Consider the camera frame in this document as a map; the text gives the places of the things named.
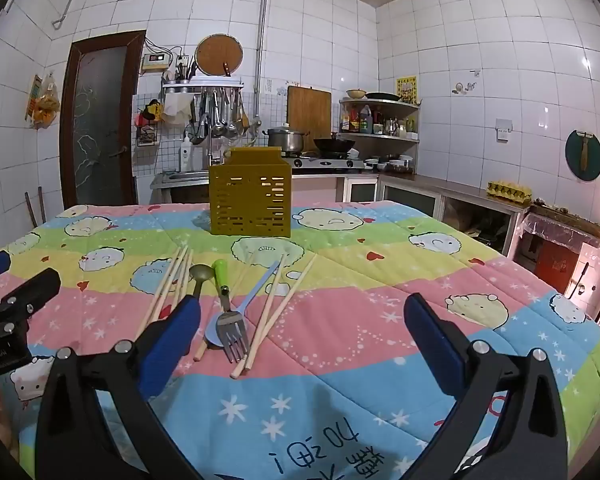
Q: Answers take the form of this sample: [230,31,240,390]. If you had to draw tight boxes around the grey wall pipe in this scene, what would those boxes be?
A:
[52,0,272,151]

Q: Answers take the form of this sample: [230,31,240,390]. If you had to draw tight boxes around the kitchen counter cabinets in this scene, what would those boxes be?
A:
[290,170,532,257]

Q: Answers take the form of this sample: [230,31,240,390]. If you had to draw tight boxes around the row of hanging kitchen utensils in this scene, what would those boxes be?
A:
[194,87,252,142]

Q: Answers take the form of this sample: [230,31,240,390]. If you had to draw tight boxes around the white hanging cloth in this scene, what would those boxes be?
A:
[161,92,194,126]

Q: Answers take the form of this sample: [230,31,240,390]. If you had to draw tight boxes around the steel sink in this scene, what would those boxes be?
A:
[150,170,211,190]

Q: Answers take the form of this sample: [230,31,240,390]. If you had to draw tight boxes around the yellow egg carton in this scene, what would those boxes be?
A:
[486,180,534,205]

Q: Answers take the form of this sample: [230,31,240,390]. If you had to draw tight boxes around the steel cooking pot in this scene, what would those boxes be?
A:
[262,122,311,154]

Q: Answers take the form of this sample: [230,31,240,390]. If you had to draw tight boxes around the green-handled metal fork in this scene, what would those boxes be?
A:
[211,258,251,364]

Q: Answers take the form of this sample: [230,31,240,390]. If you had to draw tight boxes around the metal faucet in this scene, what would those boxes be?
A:
[206,139,231,169]

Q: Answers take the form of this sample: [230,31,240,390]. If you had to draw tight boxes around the round wooden chopping board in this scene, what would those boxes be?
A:
[195,33,244,78]

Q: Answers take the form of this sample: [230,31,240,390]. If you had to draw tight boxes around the metal corner shelf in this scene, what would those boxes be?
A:
[339,97,422,162]

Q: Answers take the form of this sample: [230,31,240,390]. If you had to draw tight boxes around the wire wall basket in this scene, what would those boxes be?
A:
[135,99,164,147]

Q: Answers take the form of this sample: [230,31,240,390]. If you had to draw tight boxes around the yellow wall poster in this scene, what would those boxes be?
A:
[396,76,419,106]

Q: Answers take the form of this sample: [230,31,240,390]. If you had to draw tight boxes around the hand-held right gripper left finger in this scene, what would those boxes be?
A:
[35,295,203,480]

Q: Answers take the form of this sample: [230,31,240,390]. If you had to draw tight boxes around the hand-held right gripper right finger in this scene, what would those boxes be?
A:
[404,292,568,480]

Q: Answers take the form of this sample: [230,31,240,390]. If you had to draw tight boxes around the white wall controller box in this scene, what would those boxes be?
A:
[141,53,175,72]

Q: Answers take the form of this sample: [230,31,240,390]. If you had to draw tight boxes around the leaning wooden sticks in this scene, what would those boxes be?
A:
[24,186,47,229]

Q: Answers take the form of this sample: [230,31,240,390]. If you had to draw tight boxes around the plastic-covered stand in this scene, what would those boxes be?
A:
[512,199,600,293]

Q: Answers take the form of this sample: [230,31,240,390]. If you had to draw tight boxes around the metal wall rack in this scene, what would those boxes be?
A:
[161,76,244,96]

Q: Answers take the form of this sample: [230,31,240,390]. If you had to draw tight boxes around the yellow hanging plastic bag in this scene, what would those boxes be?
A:
[25,74,61,131]

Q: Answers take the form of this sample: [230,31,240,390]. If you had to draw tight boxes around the olive spoon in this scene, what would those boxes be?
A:
[188,263,214,301]

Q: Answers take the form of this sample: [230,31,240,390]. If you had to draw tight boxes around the colourful cartoon printed blanket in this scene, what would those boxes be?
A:
[0,200,600,480]

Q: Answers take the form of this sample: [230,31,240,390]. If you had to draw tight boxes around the gas stove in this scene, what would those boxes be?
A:
[285,155,367,171]

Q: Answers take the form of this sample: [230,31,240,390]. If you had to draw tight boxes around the black wok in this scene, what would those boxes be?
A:
[312,132,357,157]

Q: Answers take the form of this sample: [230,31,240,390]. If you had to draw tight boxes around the light blue plastic spoon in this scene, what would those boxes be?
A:
[204,261,282,350]

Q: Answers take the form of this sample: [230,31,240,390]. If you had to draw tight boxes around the yellow slotted utensil holder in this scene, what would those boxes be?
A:
[209,147,292,238]

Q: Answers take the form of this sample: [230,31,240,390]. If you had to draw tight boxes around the rectangular wooden cutting board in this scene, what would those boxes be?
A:
[286,85,332,141]

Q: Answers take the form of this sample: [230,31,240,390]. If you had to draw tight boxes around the green round board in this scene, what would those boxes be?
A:
[565,130,600,182]

